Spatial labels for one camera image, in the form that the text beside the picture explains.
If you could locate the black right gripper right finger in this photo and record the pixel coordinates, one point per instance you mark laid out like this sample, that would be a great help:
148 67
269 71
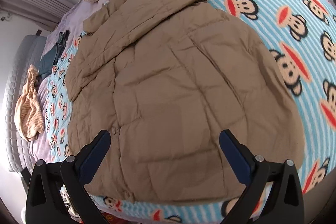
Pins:
285 201

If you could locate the monkey print striped blanket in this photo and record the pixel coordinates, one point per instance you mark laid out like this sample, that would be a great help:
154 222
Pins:
301 36

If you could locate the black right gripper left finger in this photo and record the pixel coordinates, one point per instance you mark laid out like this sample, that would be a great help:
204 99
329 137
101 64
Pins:
44 202

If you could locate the dark teal folded jeans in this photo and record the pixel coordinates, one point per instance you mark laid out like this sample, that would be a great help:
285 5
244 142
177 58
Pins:
50 59

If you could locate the tan puffer jacket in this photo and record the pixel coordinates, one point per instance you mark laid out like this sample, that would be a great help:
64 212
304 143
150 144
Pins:
165 77

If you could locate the beige striped garment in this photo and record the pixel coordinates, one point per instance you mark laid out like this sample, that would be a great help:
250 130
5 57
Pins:
28 117

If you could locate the grey curtain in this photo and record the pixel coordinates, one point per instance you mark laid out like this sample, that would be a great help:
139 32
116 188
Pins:
45 13

